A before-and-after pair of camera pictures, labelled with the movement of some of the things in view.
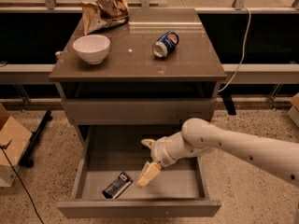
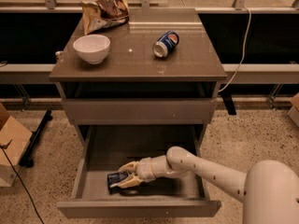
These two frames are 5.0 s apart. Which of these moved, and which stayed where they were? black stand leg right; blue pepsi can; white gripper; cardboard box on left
Moved: white gripper
Stayed: black stand leg right; cardboard box on left; blue pepsi can
